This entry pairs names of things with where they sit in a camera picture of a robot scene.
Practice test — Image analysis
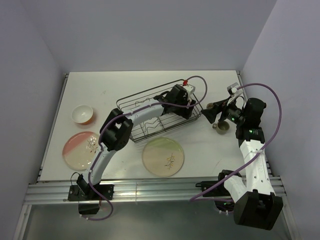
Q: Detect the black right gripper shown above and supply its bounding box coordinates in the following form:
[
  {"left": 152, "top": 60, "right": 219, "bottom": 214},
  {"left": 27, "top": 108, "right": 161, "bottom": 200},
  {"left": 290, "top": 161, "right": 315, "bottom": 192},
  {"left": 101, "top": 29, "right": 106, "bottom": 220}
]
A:
[{"left": 201, "top": 96, "right": 246, "bottom": 125}]

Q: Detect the beige small bowl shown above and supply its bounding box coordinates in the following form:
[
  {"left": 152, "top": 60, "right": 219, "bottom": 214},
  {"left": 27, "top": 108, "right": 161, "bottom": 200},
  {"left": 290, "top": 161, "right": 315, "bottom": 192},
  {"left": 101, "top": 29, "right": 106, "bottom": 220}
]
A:
[{"left": 206, "top": 102, "right": 214, "bottom": 110}]

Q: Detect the grey-green ceramic cup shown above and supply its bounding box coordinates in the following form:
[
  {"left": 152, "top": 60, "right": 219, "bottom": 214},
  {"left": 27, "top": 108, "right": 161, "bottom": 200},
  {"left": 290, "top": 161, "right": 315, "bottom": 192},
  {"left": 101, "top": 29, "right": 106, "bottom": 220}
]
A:
[{"left": 212, "top": 121, "right": 230, "bottom": 135}]

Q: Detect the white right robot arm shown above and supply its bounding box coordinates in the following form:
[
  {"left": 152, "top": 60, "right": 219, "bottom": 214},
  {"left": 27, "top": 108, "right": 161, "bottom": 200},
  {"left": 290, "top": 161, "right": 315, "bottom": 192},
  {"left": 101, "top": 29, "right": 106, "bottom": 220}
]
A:
[{"left": 201, "top": 98, "right": 283, "bottom": 231}]

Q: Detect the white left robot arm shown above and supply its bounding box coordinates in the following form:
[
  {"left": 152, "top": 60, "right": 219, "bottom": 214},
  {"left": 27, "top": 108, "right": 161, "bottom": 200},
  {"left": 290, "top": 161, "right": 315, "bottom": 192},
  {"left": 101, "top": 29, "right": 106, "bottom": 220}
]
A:
[{"left": 76, "top": 84, "right": 196, "bottom": 200}]

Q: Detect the green and cream plate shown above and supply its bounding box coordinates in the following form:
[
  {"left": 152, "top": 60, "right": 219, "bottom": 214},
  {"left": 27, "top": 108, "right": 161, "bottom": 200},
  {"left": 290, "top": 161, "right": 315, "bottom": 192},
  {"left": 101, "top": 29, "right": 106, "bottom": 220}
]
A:
[{"left": 141, "top": 137, "right": 185, "bottom": 178}]

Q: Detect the orange and white bowl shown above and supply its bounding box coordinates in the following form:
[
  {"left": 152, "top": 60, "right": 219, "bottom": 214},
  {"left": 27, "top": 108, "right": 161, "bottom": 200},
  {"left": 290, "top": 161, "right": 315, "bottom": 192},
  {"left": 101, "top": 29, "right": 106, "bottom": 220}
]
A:
[{"left": 71, "top": 104, "right": 94, "bottom": 125}]

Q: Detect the pink and cream plate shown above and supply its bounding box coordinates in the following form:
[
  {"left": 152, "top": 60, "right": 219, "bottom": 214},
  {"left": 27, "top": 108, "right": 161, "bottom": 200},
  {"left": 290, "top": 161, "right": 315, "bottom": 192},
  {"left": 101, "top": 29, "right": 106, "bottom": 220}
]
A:
[{"left": 62, "top": 131, "right": 100, "bottom": 171}]

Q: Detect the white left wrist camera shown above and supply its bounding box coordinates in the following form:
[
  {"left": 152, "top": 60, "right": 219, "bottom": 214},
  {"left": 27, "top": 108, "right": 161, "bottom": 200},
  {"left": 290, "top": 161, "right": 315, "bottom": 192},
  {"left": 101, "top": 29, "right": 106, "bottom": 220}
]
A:
[{"left": 182, "top": 80, "right": 196, "bottom": 101}]

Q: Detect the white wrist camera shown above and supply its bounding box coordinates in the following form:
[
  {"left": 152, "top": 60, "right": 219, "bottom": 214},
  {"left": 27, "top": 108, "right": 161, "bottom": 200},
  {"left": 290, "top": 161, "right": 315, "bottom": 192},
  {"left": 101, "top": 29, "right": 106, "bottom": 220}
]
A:
[
  {"left": 227, "top": 83, "right": 243, "bottom": 105},
  {"left": 182, "top": 80, "right": 196, "bottom": 101}
]

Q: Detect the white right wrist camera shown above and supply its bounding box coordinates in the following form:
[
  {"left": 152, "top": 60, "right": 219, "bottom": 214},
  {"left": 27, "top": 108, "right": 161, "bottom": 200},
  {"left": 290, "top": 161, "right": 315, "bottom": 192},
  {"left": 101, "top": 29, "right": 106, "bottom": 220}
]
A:
[{"left": 227, "top": 83, "right": 243, "bottom": 105}]

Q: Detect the dark wire dish rack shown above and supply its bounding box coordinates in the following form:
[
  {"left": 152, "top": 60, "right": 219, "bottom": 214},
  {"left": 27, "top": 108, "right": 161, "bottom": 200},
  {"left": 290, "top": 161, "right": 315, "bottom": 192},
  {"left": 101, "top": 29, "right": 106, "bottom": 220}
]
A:
[{"left": 116, "top": 79, "right": 203, "bottom": 143}]

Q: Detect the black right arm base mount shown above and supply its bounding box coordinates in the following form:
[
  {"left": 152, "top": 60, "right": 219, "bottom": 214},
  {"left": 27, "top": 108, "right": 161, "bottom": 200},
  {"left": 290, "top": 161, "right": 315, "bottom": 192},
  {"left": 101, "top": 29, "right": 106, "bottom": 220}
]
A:
[{"left": 195, "top": 177, "right": 238, "bottom": 198}]

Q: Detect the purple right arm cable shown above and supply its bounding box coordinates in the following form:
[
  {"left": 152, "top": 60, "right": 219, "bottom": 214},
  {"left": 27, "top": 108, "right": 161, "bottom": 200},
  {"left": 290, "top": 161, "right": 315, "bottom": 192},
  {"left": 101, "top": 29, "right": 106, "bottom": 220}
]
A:
[{"left": 189, "top": 82, "right": 283, "bottom": 214}]

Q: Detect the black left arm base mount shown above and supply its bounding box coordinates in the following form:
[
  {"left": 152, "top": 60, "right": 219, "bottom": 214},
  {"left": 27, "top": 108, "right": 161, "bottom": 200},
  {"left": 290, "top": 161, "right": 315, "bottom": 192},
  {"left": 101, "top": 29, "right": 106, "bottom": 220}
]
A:
[{"left": 67, "top": 172, "right": 114, "bottom": 221}]

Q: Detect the aluminium frame rail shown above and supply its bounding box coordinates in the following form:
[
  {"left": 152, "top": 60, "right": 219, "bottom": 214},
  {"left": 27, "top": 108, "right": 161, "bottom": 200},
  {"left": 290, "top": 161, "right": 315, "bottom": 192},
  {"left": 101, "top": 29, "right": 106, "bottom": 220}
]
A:
[{"left": 23, "top": 177, "right": 218, "bottom": 205}]

